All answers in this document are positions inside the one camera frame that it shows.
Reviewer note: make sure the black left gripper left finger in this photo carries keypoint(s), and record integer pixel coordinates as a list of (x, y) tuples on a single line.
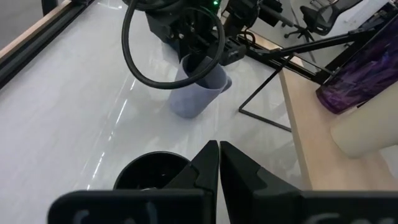
[(199, 174)]

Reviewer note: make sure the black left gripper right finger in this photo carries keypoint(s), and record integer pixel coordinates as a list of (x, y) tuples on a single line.
[(242, 180)]

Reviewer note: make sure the purple transparent tumbler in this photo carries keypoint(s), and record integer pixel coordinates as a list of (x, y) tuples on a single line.
[(360, 77)]

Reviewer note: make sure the black mug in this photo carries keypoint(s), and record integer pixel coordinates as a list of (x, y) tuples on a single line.
[(149, 171)]

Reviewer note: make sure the cream cup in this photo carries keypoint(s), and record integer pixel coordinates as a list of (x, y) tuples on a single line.
[(367, 130)]

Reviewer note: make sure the wooden tray board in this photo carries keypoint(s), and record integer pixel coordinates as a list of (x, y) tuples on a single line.
[(323, 155)]

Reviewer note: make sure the lavender mug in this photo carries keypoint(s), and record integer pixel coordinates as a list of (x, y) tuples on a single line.
[(189, 99)]

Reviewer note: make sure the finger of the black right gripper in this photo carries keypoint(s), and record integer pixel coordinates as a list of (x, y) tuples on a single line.
[(197, 67)]

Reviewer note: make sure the black office chair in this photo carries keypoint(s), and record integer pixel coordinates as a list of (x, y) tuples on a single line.
[(320, 18)]

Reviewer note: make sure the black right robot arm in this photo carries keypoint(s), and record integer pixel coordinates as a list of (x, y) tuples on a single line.
[(273, 12)]

